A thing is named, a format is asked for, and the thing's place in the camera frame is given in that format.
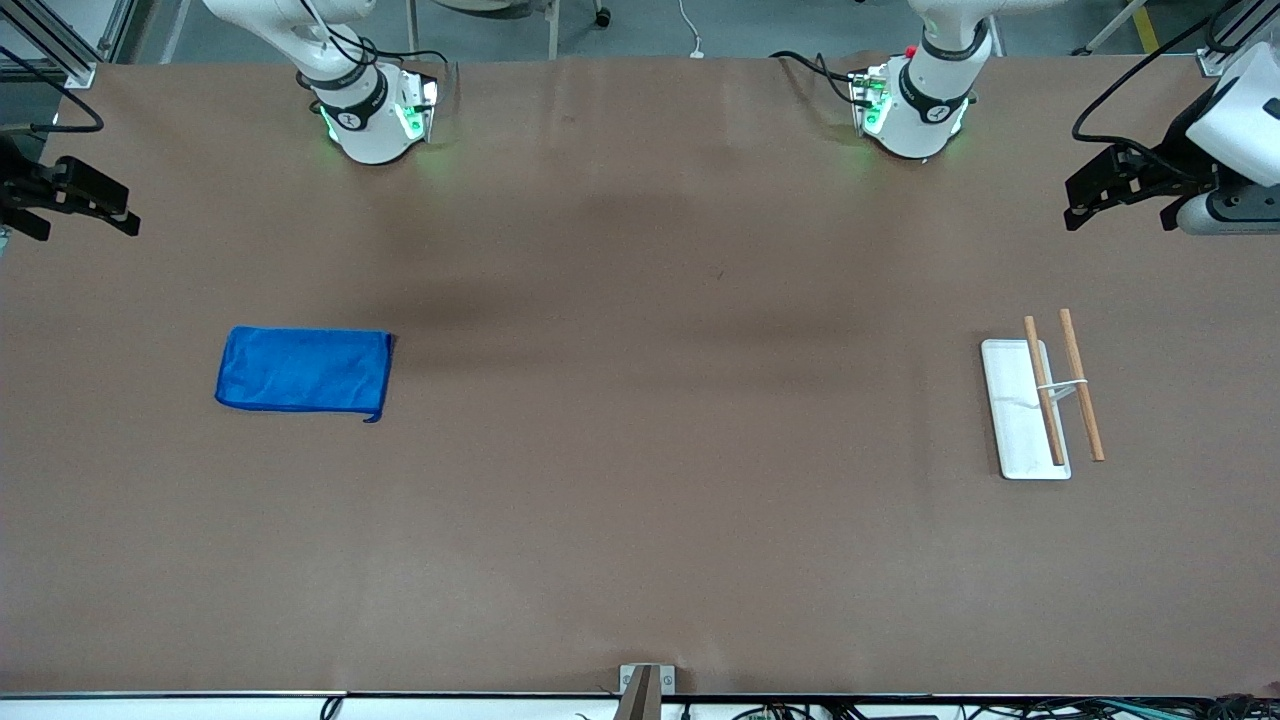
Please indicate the blue microfibre towel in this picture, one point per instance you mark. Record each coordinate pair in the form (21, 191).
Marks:
(300, 370)

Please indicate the chair base with caster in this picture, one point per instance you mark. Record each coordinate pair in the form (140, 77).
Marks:
(553, 30)

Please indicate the white towel rack wooden rods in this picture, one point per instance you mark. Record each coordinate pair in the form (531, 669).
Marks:
(1015, 420)

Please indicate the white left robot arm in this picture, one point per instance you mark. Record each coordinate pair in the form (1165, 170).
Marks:
(930, 120)

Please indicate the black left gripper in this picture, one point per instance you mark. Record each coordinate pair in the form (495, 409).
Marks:
(1186, 157)

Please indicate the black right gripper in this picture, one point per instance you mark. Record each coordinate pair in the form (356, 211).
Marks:
(12, 180)

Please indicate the aluminium frame profile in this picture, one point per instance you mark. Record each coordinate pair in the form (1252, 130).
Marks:
(60, 50)
(1225, 55)

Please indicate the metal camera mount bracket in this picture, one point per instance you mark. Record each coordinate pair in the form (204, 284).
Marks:
(645, 690)

